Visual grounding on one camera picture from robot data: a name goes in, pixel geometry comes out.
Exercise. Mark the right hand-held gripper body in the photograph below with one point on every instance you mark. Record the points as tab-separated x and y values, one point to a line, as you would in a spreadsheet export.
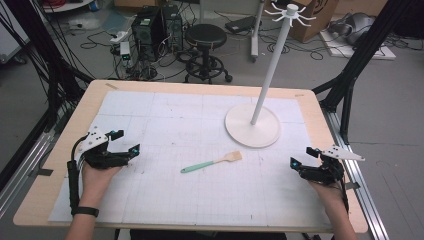
328	171

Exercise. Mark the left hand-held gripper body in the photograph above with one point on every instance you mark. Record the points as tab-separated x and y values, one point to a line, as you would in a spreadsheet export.
95	140

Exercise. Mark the person's right hand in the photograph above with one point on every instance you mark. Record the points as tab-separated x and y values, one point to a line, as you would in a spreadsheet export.
330	193

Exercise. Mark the person's left hand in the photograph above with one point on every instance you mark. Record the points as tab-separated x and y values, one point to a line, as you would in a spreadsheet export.
95	181

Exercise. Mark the grey tape piece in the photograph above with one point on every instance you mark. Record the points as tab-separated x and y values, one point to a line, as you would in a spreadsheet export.
352	185

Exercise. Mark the white hook stand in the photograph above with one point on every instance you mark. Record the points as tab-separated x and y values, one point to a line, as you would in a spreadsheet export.
253	130

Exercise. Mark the black tape piece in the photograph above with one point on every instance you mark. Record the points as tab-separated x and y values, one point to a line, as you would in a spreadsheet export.
45	172

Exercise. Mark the white grid mat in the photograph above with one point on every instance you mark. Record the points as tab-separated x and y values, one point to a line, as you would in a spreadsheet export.
186	193

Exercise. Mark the black wristband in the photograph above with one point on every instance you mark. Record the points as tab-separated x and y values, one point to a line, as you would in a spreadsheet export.
86	211

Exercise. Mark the white box with green light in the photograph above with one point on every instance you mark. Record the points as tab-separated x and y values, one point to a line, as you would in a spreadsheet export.
125	50

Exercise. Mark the white power strip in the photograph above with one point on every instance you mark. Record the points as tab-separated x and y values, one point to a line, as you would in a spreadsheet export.
119	36

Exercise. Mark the large black computer tower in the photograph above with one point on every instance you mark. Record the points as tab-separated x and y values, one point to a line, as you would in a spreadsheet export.
146	33

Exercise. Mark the slim black computer tower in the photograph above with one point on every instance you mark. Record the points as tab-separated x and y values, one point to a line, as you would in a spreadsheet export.
173	28

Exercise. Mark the white flat board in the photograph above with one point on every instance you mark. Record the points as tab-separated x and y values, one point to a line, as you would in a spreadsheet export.
383	53

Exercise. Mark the brown cardboard box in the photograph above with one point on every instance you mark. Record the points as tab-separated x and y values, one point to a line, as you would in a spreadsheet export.
316	23

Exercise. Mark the grey rounded device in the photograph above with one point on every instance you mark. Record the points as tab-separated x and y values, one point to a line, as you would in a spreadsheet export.
358	26

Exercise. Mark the black round stool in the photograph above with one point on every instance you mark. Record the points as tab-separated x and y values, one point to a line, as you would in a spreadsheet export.
205	36

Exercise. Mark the white stand leg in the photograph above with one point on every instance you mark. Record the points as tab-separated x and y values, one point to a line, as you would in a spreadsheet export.
257	30

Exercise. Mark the white round table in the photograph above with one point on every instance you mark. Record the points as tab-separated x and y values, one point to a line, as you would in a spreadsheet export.
66	5

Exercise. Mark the black flat device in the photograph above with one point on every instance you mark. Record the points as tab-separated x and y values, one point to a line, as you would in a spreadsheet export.
240	24

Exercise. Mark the aluminium rail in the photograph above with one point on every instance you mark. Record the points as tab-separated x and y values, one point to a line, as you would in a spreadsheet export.
363	200
23	176

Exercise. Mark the black metal frame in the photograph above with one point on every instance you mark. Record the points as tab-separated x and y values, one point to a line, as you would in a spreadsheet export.
360	56
50	60

